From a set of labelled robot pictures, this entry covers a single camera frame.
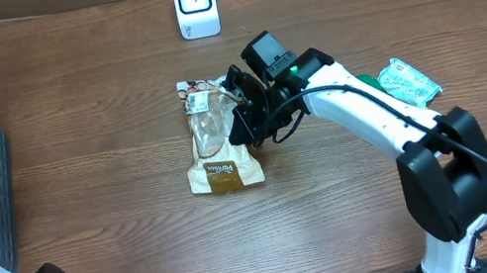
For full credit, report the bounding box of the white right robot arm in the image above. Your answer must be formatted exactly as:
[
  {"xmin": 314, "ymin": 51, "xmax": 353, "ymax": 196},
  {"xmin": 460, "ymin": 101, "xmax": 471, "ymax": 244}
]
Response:
[{"xmin": 222, "ymin": 32, "xmax": 487, "ymax": 273}]

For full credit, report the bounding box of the teal tissue pack wrapper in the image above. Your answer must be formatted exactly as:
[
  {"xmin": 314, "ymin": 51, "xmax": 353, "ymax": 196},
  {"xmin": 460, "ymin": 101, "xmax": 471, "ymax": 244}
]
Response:
[{"xmin": 377, "ymin": 57, "xmax": 442, "ymax": 109}]

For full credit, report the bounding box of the green lid jar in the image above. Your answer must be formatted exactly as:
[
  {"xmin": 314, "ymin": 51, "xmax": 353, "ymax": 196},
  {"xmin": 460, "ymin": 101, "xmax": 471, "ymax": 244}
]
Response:
[{"xmin": 356, "ymin": 74, "xmax": 384, "ymax": 92}]

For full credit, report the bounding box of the white barcode scanner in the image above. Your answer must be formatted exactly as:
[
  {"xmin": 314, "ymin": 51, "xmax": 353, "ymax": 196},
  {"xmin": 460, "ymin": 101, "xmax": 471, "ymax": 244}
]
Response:
[{"xmin": 173, "ymin": 0, "xmax": 221, "ymax": 41}]

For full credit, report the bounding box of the brown snack pouch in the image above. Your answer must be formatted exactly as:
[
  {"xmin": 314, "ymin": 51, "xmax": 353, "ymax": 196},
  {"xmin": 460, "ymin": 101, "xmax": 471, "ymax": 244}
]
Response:
[{"xmin": 176, "ymin": 76, "xmax": 265, "ymax": 195}]

